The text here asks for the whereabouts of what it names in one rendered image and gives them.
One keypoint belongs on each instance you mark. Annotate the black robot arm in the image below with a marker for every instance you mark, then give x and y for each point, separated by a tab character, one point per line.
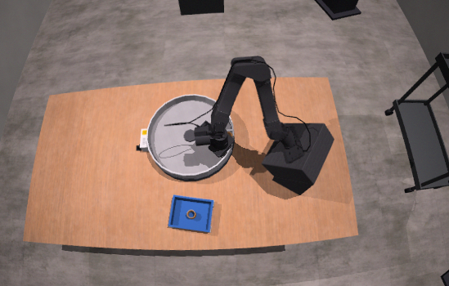
207	134

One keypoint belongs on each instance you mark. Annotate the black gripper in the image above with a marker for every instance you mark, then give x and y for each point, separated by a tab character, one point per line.
222	149

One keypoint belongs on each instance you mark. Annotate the blue tray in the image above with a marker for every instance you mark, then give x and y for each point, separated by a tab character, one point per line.
179	208

